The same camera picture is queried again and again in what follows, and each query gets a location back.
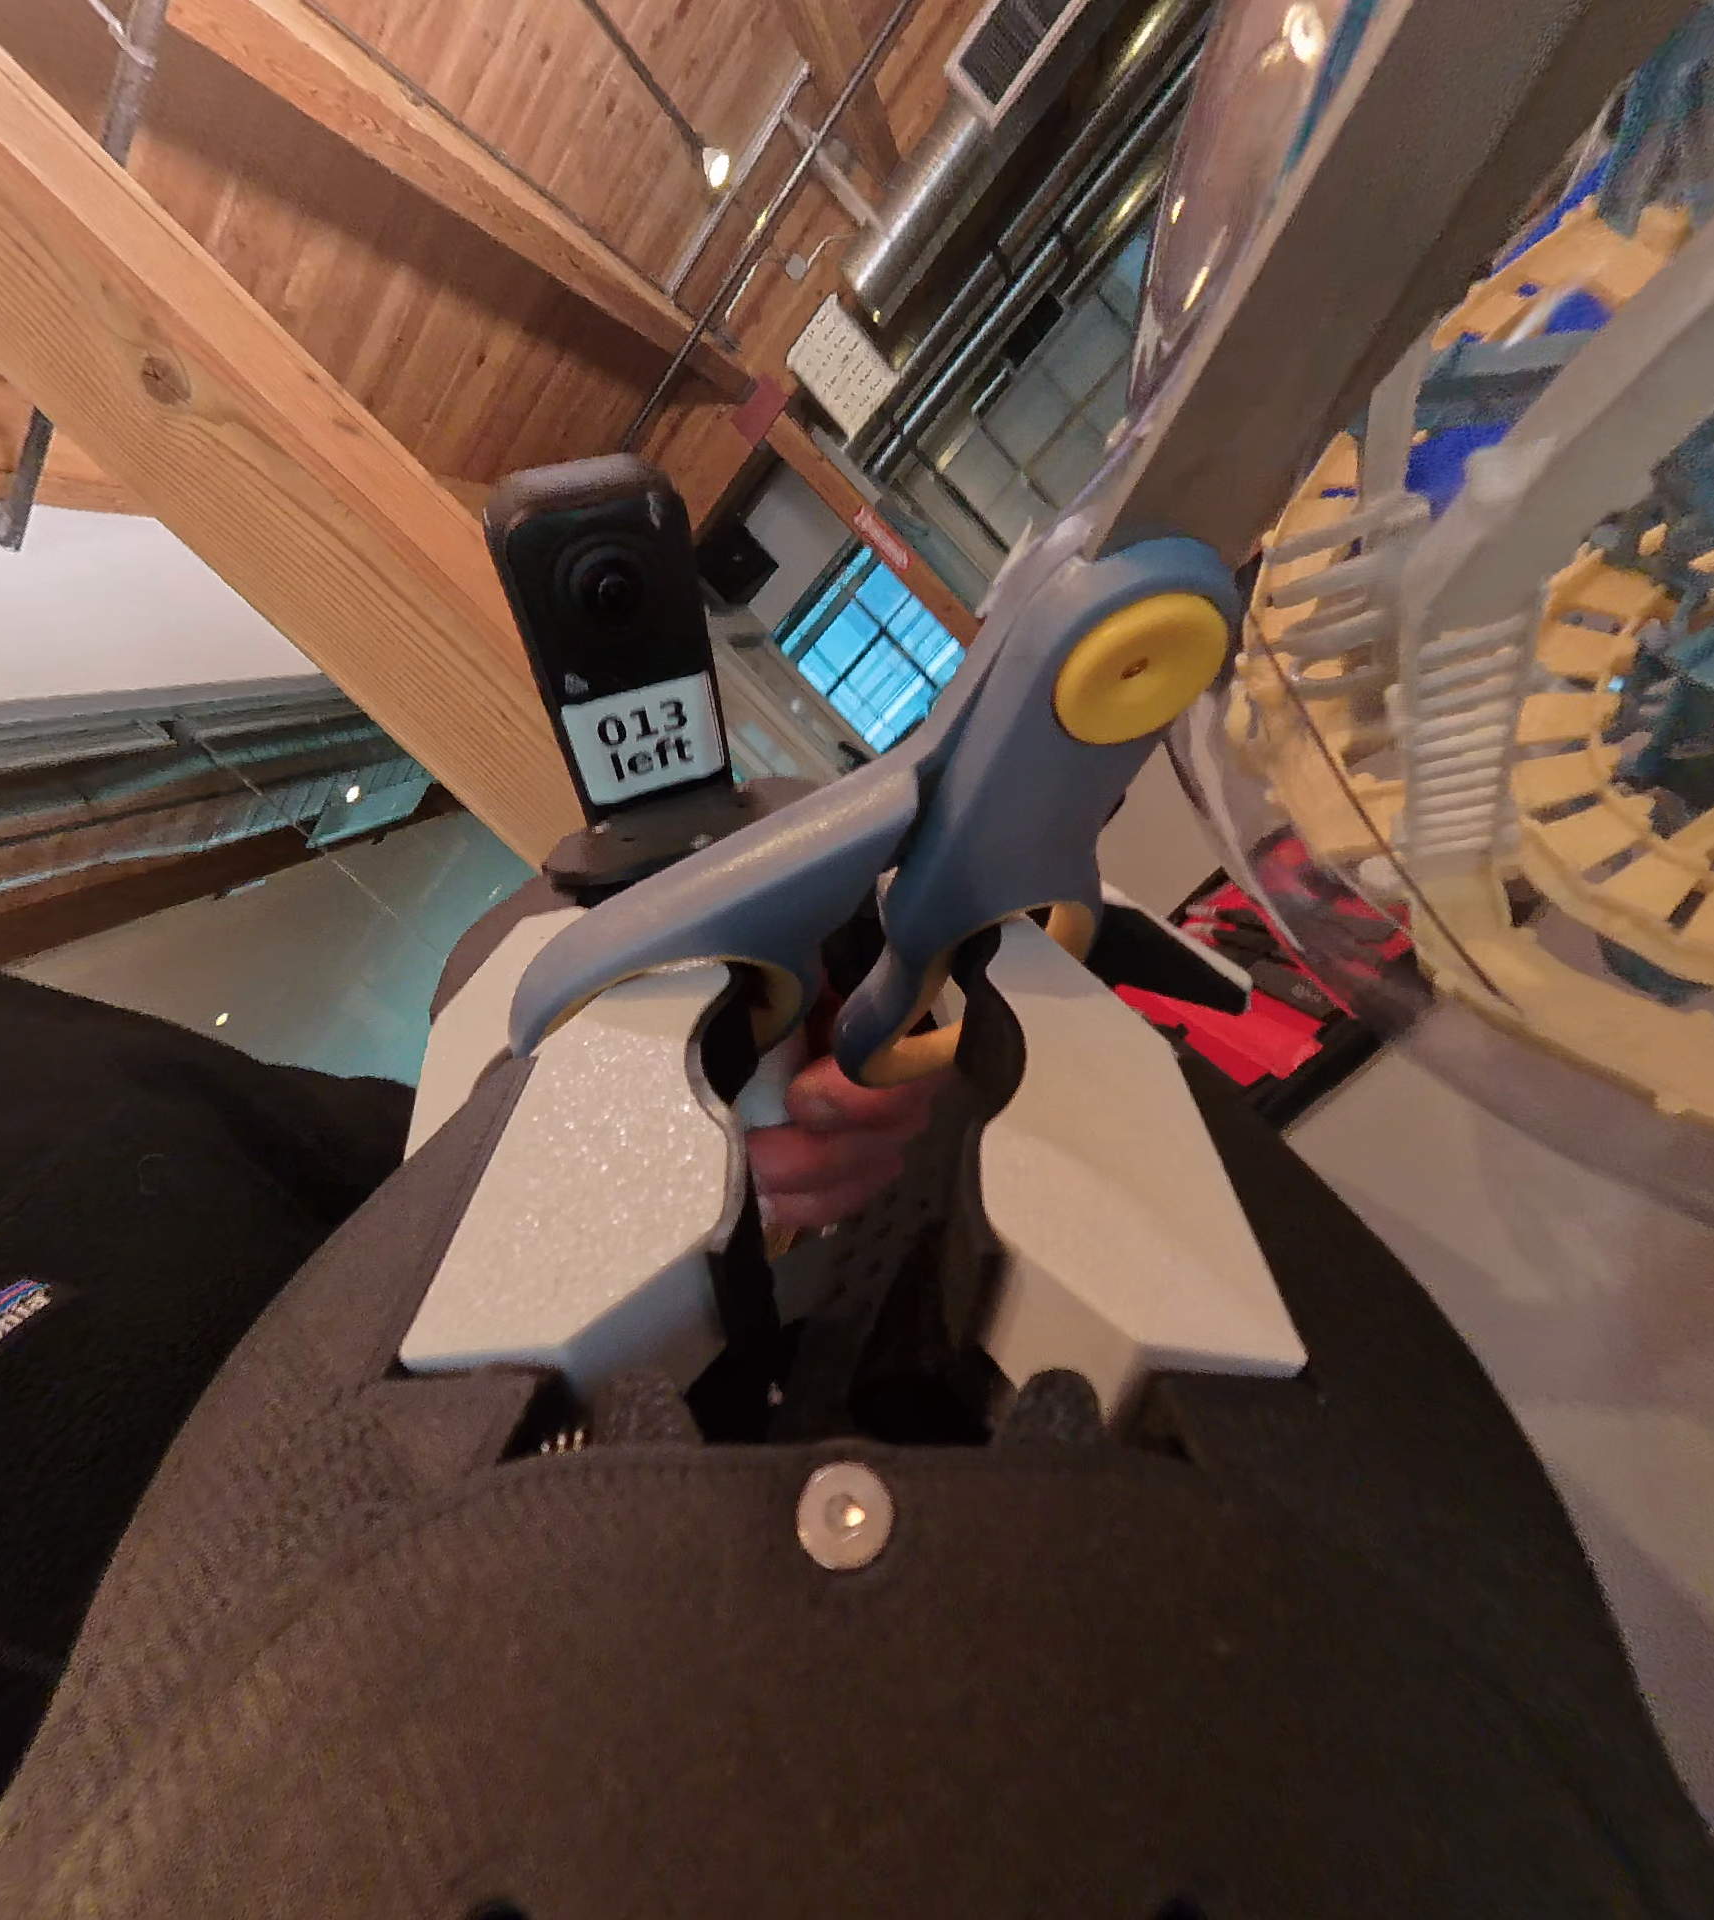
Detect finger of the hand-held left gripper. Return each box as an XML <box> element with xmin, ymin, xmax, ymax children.
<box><xmin>406</xmin><ymin>905</ymin><xmax>544</xmax><ymax>1163</ymax></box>
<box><xmin>1051</xmin><ymin>884</ymin><xmax>1255</xmax><ymax>1025</ymax></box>

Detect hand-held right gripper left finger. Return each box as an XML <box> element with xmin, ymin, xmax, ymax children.
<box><xmin>395</xmin><ymin>959</ymin><xmax>769</xmax><ymax>1381</ymax></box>

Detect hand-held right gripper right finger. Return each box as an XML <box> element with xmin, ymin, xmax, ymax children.
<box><xmin>967</xmin><ymin>918</ymin><xmax>1311</xmax><ymax>1434</ymax></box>

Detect black zip case red lining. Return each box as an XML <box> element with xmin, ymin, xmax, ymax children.
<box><xmin>1108</xmin><ymin>839</ymin><xmax>1421</xmax><ymax>1124</ymax></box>

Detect grey and yellow scissors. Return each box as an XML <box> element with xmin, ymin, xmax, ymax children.
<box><xmin>504</xmin><ymin>0</ymin><xmax>1418</xmax><ymax>1094</ymax></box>

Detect clear maze ball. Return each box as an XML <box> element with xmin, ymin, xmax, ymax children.
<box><xmin>1134</xmin><ymin>0</ymin><xmax>1714</xmax><ymax>1175</ymax></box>

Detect person's left hand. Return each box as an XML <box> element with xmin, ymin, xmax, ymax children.
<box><xmin>744</xmin><ymin>1067</ymin><xmax>942</xmax><ymax>1240</ymax></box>

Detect window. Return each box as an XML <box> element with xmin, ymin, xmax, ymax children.
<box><xmin>769</xmin><ymin>542</ymin><xmax>976</xmax><ymax>755</ymax></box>

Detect white perforated panel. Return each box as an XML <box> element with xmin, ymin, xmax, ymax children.
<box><xmin>782</xmin><ymin>291</ymin><xmax>901</xmax><ymax>438</ymax></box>

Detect person's black jacket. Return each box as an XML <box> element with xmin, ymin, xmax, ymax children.
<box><xmin>0</xmin><ymin>965</ymin><xmax>428</xmax><ymax>1920</ymax></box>

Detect wooden ceiling beam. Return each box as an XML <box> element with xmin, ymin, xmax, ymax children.
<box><xmin>0</xmin><ymin>0</ymin><xmax>592</xmax><ymax>871</ymax></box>

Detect white ceiling vent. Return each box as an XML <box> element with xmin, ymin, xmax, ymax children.
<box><xmin>945</xmin><ymin>0</ymin><xmax>1100</xmax><ymax>113</ymax></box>

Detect silver air duct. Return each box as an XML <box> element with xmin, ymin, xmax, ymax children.
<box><xmin>837</xmin><ymin>89</ymin><xmax>1053</xmax><ymax>324</ymax></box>

